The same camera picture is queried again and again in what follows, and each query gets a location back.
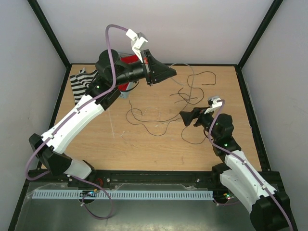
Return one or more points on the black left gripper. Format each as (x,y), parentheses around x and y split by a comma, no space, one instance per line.
(155,70)

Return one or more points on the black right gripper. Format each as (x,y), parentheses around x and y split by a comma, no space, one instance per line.
(197,112)

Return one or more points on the translucent white zip tie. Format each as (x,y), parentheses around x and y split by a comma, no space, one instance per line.
(111,124)

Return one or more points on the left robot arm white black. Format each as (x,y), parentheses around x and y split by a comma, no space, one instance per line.
(101,93)

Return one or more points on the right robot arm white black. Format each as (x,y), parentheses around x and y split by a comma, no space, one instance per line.
(268,208)

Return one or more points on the red cloth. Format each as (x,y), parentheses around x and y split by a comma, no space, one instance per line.
(128,60)

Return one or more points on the light blue plastic basket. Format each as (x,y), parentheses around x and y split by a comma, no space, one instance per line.
(125,94)

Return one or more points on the black white striped cloth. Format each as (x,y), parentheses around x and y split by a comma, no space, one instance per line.
(80,82)

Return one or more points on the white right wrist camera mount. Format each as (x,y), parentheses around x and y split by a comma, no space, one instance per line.
(214,103)

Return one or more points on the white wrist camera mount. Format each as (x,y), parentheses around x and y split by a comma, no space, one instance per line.
(138,40)
(214,103)

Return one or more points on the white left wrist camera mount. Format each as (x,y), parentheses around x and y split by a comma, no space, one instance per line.
(138,40)

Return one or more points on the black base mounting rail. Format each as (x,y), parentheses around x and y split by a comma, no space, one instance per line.
(199,179)

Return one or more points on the light blue slotted cable duct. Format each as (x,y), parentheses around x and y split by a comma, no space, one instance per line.
(123,195)

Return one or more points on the black cage frame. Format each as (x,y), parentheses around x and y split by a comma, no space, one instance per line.
(238,67)

